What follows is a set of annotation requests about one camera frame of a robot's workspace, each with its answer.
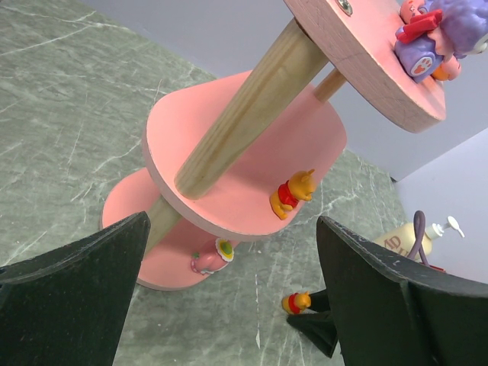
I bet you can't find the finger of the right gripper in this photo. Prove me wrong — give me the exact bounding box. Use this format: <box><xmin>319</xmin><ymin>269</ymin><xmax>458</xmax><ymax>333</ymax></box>
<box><xmin>287</xmin><ymin>290</ymin><xmax>339</xmax><ymax>358</ymax></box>

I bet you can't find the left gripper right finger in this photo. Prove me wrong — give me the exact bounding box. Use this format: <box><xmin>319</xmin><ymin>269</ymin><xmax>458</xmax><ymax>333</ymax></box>
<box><xmin>316</xmin><ymin>217</ymin><xmax>487</xmax><ymax>365</ymax></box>

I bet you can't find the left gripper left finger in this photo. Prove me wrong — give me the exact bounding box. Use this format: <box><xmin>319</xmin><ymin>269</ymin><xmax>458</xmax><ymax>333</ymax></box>
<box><xmin>1</xmin><ymin>212</ymin><xmax>150</xmax><ymax>365</ymax></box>

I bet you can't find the orange bear toy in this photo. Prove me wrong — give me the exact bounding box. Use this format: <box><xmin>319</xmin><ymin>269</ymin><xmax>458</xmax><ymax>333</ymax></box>
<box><xmin>269</xmin><ymin>169</ymin><xmax>317</xmax><ymax>220</ymax></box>
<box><xmin>281</xmin><ymin>292</ymin><xmax>311</xmax><ymax>315</ymax></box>

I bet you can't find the pink toy with yellow top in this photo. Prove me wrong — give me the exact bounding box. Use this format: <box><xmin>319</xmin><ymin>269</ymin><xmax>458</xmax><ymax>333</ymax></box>
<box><xmin>190</xmin><ymin>238</ymin><xmax>235</xmax><ymax>275</ymax></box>

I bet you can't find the small purple bunny toy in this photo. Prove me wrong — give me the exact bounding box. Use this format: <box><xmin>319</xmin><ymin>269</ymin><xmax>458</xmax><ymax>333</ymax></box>
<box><xmin>394</xmin><ymin>0</ymin><xmax>487</xmax><ymax>83</ymax></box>

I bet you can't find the pink three-tier shelf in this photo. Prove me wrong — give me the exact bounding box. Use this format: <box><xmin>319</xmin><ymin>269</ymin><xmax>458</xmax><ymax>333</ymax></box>
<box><xmin>101</xmin><ymin>1</ymin><xmax>446</xmax><ymax>291</ymax></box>

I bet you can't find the cream pump lotion bottle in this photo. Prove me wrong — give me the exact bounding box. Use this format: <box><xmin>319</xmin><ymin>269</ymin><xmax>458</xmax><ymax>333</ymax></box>
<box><xmin>371</xmin><ymin>215</ymin><xmax>466</xmax><ymax>264</ymax></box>

